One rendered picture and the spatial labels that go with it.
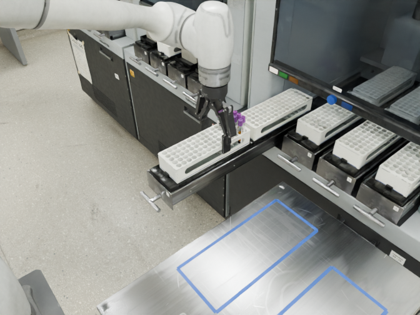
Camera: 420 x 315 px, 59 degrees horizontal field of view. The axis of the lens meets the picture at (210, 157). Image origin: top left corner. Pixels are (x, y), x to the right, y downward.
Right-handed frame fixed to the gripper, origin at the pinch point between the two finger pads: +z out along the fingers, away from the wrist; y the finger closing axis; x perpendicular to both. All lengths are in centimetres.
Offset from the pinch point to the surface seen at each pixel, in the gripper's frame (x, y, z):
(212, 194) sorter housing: 24, -31, 65
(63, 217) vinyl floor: -39, -85, 86
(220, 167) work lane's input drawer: -3.2, 6.7, 6.1
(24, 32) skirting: 31, -350, 80
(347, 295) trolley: -11, 58, 4
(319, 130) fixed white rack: 28.2, 18.9, -0.2
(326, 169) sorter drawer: 23.6, 27.1, 8.6
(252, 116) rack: 17.2, -0.8, -0.3
